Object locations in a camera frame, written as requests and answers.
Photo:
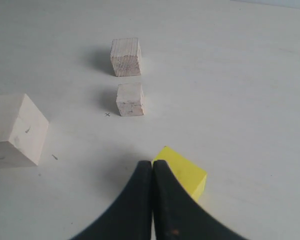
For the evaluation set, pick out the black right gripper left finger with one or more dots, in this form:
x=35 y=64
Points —
x=129 y=217

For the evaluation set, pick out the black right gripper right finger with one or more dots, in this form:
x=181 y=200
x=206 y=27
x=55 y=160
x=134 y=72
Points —
x=177 y=216

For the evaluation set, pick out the yellow block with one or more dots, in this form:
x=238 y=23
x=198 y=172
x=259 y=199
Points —
x=190 y=176

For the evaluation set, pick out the large wooden cube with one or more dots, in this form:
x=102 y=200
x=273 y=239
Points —
x=23 y=130

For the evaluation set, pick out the small wooden cube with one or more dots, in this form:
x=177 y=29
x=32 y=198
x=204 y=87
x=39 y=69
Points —
x=130 y=100

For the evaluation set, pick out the medium wooden cube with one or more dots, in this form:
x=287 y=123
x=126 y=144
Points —
x=126 y=57

